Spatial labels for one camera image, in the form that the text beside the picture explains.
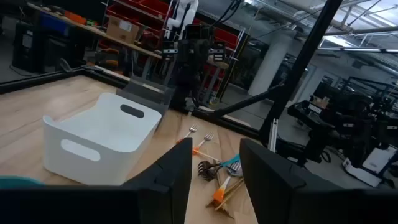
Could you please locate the black computer tower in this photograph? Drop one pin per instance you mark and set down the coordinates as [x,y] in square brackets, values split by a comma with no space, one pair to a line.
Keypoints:
[23,46]

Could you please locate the grey translucent plastic bin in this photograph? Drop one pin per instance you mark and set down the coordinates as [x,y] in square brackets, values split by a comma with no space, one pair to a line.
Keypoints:
[155,99]

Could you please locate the black aluminium table frame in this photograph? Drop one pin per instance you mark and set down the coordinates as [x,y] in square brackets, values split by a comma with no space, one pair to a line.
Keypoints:
[298,71]

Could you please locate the white concrete column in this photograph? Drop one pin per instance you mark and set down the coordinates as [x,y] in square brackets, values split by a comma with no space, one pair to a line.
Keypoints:
[270,68]

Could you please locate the teal plastic bin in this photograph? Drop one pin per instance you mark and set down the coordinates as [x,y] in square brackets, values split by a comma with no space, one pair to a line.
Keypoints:
[15,182]

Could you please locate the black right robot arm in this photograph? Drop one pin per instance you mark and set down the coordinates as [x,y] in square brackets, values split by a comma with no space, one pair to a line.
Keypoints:
[189,87]

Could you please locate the blue crate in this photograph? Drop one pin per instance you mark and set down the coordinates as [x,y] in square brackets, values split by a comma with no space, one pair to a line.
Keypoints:
[53,24]

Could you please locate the red storage bin rack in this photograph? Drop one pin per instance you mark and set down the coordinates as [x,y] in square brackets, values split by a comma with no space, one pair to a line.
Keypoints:
[149,6]

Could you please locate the silver aluminium extrusion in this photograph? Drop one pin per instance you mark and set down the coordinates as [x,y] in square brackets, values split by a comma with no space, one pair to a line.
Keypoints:
[273,137]

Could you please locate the orange plastic case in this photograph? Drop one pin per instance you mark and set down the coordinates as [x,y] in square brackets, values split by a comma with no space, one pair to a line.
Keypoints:
[74,18]

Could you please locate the long ceiling light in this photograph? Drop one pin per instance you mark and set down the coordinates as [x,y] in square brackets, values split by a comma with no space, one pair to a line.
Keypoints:
[360,49]

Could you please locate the white plastic bin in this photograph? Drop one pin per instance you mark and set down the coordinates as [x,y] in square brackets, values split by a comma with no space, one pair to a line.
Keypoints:
[102,130]

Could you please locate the neighbouring black robot station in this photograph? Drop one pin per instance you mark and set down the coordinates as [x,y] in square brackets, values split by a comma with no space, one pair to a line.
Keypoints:
[342,124]

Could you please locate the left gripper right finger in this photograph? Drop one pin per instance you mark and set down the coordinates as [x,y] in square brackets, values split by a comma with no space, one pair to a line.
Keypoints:
[280,199]

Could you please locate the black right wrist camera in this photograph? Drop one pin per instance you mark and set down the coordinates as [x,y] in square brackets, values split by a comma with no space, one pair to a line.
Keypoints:
[193,31]

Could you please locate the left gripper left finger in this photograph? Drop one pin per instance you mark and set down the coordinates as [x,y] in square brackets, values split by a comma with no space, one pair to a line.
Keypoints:
[155,199]

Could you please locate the wooden workbench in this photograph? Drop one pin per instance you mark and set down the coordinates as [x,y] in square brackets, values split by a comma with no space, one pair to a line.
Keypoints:
[93,30]

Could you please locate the cardboard box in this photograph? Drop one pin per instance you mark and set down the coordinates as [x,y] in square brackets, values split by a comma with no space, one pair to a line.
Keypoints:
[122,29]

